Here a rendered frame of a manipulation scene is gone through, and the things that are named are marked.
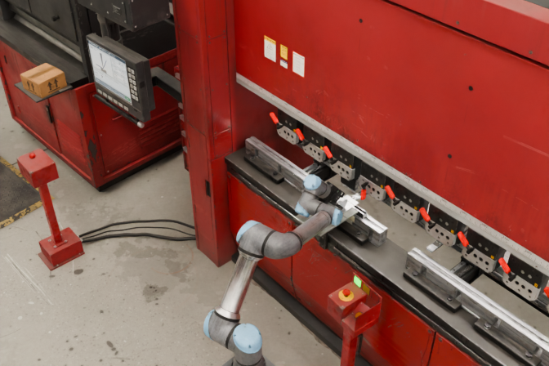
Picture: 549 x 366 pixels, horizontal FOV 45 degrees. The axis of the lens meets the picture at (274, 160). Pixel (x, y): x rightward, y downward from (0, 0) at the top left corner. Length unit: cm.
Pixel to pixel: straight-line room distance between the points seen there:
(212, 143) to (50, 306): 149
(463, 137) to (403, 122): 30
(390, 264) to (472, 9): 139
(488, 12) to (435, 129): 57
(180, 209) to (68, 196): 87
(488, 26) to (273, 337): 237
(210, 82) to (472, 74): 156
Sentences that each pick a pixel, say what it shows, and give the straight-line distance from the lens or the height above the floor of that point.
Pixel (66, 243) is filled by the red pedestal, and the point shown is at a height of 12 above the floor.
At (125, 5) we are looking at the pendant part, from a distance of 334.
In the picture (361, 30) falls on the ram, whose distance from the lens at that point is 283.
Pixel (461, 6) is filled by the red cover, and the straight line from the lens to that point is 245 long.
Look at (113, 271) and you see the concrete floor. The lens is 453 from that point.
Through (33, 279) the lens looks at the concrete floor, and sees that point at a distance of 463.
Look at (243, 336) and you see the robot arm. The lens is 280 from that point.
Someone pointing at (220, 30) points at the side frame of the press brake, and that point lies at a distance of 349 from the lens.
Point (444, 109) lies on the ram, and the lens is 267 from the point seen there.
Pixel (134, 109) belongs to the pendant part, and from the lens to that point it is 361.
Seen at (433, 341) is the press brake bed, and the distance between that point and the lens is 326.
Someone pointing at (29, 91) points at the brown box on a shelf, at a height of 100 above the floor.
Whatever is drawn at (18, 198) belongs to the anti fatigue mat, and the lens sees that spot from 527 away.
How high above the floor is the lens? 321
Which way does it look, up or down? 37 degrees down
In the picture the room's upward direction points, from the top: straight up
